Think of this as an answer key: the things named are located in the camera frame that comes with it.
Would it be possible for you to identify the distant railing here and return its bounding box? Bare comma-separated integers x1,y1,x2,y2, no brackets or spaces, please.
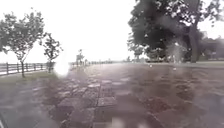
69,59,115,68

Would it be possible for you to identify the grass strip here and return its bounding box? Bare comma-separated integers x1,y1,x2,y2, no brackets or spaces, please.
0,70,64,86

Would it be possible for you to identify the wet grey-brown paved path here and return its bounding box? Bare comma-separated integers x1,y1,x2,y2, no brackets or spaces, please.
0,62,224,128

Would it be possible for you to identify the building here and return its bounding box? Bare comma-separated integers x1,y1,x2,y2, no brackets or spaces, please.
199,31,224,62

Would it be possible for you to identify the row of large dark trees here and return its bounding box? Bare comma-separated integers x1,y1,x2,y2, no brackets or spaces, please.
126,0,224,64

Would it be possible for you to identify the dark wooden fence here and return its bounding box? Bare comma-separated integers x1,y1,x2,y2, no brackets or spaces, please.
0,61,56,76

